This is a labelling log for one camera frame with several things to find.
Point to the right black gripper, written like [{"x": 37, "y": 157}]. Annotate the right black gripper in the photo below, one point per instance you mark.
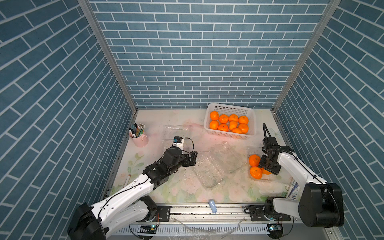
[{"x": 272, "y": 170}]

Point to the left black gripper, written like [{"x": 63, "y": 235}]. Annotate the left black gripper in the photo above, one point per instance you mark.
[{"x": 192, "y": 159}]

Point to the orange box one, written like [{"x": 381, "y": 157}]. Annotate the orange box one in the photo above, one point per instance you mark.
[
  {"x": 214, "y": 115},
  {"x": 244, "y": 128},
  {"x": 254, "y": 160}
]

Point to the clear plastic clamshell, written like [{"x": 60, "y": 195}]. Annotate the clear plastic clamshell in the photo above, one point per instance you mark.
[
  {"x": 283, "y": 177},
  {"x": 171, "y": 131},
  {"x": 216, "y": 164}
]

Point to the white perforated plastic basket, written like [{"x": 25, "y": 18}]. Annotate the white perforated plastic basket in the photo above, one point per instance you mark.
[{"x": 229, "y": 110}]

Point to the orange box three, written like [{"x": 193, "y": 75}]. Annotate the orange box three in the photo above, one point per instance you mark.
[
  {"x": 256, "y": 172},
  {"x": 223, "y": 119},
  {"x": 223, "y": 127}
]

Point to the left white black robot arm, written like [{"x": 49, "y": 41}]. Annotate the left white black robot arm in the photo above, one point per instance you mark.
[{"x": 132, "y": 203}]

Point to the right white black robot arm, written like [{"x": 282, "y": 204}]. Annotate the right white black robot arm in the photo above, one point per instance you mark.
[{"x": 320, "y": 204}]

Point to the pink metal pen bucket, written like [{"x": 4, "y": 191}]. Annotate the pink metal pen bucket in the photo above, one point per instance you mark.
[{"x": 137, "y": 134}]

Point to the blue white packaged item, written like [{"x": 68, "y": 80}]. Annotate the blue white packaged item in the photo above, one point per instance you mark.
[{"x": 293, "y": 192}]

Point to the red white marker pen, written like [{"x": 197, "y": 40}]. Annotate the red white marker pen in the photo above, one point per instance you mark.
[{"x": 127, "y": 179}]

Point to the small light blue cylinder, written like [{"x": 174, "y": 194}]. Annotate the small light blue cylinder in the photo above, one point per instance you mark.
[{"x": 213, "y": 206}]

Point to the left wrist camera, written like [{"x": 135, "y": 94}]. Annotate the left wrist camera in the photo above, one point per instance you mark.
[{"x": 178, "y": 142}]

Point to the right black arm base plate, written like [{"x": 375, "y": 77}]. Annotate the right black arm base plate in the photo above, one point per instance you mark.
[{"x": 257, "y": 213}]

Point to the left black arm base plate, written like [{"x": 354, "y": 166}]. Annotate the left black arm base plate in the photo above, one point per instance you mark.
[{"x": 161, "y": 214}]

